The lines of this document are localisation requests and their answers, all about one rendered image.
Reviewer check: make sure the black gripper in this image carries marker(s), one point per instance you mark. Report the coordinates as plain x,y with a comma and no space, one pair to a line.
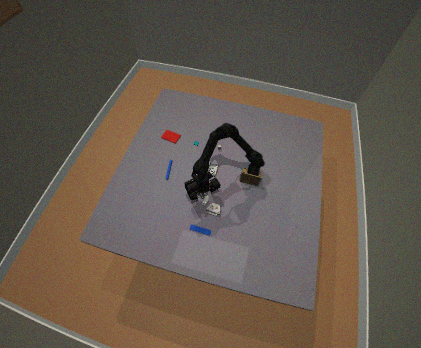
214,185

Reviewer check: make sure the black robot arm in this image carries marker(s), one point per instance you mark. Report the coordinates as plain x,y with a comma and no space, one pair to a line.
202,164

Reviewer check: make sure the red flat square plate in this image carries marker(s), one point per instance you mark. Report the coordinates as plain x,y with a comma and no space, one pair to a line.
170,136

